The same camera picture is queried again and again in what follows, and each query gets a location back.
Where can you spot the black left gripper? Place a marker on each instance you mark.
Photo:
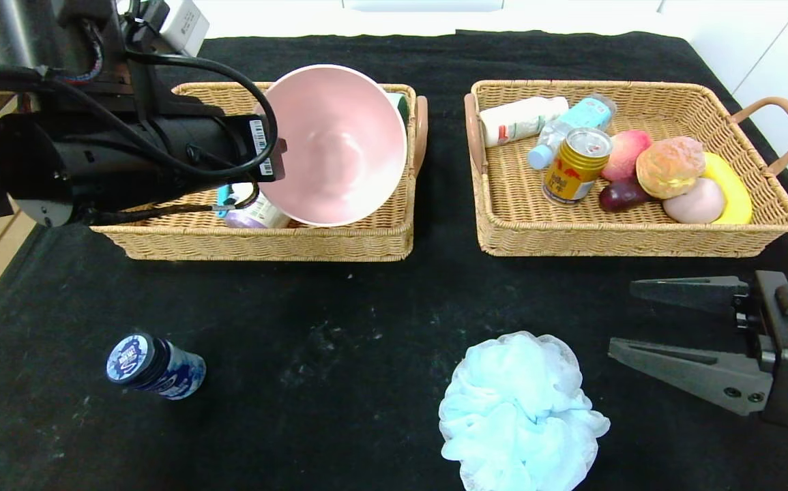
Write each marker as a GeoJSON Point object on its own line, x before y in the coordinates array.
{"type": "Point", "coordinates": [261, 148]}

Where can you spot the red peach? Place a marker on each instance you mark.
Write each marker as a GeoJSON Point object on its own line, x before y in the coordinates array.
{"type": "Point", "coordinates": [622, 160]}

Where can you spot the clear water bottle blue label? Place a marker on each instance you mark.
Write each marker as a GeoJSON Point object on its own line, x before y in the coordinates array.
{"type": "Point", "coordinates": [557, 140]}

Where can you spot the purple eggplant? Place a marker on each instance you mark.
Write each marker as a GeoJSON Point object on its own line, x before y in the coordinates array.
{"type": "Point", "coordinates": [619, 196]}

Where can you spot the white cabinet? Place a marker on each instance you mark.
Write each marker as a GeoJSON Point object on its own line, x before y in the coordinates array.
{"type": "Point", "coordinates": [782, 61]}

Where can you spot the yellow banana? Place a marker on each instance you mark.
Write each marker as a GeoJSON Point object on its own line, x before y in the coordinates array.
{"type": "Point", "coordinates": [735, 194]}

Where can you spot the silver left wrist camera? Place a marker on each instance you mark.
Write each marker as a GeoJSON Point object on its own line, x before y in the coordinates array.
{"type": "Point", "coordinates": [185, 24]}

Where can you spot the orange bread bun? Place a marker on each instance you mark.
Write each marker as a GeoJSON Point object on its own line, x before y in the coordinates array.
{"type": "Point", "coordinates": [670, 167]}

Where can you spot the white furniture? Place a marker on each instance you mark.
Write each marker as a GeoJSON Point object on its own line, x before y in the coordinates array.
{"type": "Point", "coordinates": [434, 20]}

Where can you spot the pale pink round fruit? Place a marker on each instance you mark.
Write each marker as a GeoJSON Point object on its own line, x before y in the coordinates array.
{"type": "Point", "coordinates": [697, 204]}

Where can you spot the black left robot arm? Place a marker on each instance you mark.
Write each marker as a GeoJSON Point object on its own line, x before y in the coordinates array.
{"type": "Point", "coordinates": [93, 164]}

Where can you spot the light blue bath loofah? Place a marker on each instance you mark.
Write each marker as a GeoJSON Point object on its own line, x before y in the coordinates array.
{"type": "Point", "coordinates": [516, 409]}

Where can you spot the black table cloth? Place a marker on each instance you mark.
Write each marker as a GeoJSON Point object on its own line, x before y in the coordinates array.
{"type": "Point", "coordinates": [434, 61]}

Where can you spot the white milk bottle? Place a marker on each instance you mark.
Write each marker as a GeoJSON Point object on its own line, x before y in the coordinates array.
{"type": "Point", "coordinates": [516, 121]}

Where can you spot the white canister purple top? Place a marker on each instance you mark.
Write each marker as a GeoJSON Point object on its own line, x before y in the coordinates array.
{"type": "Point", "coordinates": [257, 217]}

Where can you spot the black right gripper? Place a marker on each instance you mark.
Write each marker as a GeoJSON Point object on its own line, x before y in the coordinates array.
{"type": "Point", "coordinates": [784, 351]}

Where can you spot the yellow drink can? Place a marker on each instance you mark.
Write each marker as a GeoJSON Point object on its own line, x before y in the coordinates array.
{"type": "Point", "coordinates": [574, 174]}

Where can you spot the teal mug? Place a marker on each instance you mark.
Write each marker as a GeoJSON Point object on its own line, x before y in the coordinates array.
{"type": "Point", "coordinates": [400, 109]}

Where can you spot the pink bowl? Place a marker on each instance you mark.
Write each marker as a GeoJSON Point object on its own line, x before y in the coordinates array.
{"type": "Point", "coordinates": [339, 150]}

